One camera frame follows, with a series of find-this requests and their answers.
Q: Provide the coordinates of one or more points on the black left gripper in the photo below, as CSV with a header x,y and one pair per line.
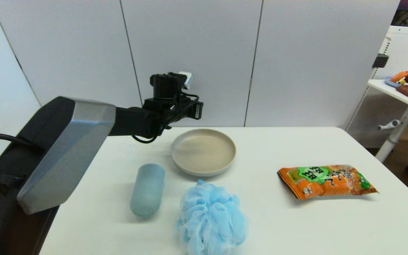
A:
x,y
182,111

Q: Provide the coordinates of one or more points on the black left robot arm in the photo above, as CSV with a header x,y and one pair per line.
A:
x,y
66,148

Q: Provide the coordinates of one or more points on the beige round plate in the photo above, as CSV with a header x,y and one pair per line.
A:
x,y
203,154

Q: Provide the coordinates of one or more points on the light blue plastic cup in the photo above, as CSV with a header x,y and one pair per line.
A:
x,y
147,191

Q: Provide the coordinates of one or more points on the light blue mesh bath pouf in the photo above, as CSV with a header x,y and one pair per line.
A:
x,y
211,216

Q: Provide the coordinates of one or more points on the orange snack bag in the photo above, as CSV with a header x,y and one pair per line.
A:
x,y
328,182

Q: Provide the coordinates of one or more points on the white side desk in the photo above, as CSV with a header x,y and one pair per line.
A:
x,y
381,87

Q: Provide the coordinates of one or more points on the black clamp block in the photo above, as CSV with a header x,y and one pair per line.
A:
x,y
380,61

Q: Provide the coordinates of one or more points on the small blue dish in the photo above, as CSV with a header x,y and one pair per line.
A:
x,y
389,83

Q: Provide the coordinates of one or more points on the orange toy packet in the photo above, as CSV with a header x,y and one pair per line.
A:
x,y
398,76

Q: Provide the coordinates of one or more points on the white pegboard panel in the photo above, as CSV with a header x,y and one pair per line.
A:
x,y
406,49

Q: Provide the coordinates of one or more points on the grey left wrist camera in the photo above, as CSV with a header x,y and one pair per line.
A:
x,y
186,78

